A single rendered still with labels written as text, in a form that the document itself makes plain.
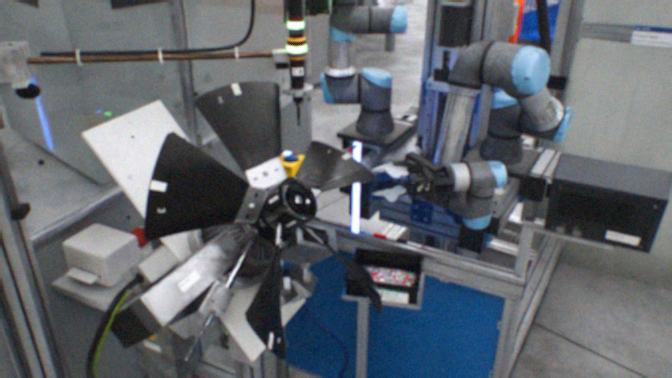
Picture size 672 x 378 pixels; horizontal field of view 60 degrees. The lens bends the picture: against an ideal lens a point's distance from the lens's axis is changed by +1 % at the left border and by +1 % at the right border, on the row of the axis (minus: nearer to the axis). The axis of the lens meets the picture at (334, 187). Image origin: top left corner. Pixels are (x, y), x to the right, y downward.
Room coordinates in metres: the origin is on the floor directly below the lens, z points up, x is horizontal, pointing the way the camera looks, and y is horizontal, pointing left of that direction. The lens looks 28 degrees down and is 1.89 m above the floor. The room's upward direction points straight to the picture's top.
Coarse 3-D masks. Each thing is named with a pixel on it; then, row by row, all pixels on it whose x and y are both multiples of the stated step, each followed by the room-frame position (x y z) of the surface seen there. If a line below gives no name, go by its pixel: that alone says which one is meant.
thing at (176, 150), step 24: (168, 144) 1.08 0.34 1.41; (192, 144) 1.11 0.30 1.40; (168, 168) 1.06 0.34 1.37; (192, 168) 1.09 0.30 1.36; (216, 168) 1.12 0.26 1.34; (168, 192) 1.04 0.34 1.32; (192, 192) 1.07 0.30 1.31; (216, 192) 1.10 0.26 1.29; (240, 192) 1.14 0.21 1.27; (168, 216) 1.03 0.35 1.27; (192, 216) 1.06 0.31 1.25; (216, 216) 1.10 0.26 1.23
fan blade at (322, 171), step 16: (320, 144) 1.54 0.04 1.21; (304, 160) 1.46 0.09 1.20; (320, 160) 1.46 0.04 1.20; (336, 160) 1.48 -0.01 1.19; (352, 160) 1.50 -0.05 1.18; (304, 176) 1.37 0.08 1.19; (320, 176) 1.38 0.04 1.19; (336, 176) 1.39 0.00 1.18; (352, 176) 1.41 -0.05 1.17; (368, 176) 1.45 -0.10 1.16
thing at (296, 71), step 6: (294, 60) 1.29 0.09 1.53; (300, 60) 1.29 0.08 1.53; (294, 66) 1.29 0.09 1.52; (300, 66) 1.29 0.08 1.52; (294, 72) 1.29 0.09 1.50; (300, 72) 1.29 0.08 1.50; (294, 78) 1.29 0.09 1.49; (300, 78) 1.29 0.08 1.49; (294, 84) 1.29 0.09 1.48; (300, 84) 1.29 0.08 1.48
